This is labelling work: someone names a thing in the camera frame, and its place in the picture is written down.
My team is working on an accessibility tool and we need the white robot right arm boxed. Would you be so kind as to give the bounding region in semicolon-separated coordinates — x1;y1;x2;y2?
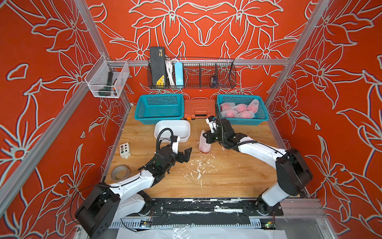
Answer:
202;116;313;216

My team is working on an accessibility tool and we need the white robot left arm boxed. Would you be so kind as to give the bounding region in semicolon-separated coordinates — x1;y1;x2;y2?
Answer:
75;144;193;239

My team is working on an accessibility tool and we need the teal basket with netted apples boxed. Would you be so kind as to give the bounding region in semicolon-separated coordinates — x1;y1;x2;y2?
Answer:
217;94;269;126

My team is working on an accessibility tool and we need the white plastic tray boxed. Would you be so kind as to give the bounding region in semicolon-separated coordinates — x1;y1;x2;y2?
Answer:
154;120;191;143

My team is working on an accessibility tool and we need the orange plastic tool case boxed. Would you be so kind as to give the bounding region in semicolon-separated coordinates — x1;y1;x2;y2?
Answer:
184;99;216;120

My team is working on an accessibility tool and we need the white button control box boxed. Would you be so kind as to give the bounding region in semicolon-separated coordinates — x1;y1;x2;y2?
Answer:
119;142;131;159

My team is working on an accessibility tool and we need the clear tape roll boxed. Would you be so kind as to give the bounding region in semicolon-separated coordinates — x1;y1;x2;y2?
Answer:
110;165;131;182

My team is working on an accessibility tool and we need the teal empty basket left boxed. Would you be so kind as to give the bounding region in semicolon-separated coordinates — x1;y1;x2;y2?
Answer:
134;94;184;124

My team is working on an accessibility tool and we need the light blue flat box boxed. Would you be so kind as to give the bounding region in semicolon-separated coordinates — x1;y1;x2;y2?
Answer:
174;62;184;87

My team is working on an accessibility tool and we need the black box with yellow label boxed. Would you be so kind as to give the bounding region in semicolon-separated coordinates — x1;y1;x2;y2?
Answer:
150;47;167;88

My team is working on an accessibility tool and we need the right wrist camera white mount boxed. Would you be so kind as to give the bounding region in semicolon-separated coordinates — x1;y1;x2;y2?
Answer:
206;116;217;133

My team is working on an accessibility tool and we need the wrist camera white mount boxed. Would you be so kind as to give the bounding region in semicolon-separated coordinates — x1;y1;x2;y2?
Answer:
206;116;217;133
170;135;180;154

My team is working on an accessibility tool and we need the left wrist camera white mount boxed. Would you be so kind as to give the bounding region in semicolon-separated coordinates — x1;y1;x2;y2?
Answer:
170;135;180;154

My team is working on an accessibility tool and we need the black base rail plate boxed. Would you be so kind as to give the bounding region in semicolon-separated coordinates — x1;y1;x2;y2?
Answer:
128;198;284;229

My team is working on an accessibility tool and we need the black wire wall basket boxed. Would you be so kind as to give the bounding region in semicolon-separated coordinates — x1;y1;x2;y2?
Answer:
147;57;237;90

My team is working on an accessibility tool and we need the white coiled cable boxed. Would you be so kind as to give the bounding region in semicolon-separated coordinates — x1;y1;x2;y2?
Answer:
165;59;177;87

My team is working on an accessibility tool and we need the dark green tool handle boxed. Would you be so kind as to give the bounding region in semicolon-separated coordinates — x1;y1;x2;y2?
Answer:
98;71;113;97

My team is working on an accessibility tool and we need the clear acrylic wall box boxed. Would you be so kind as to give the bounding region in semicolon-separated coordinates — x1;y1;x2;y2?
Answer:
85;55;130;99

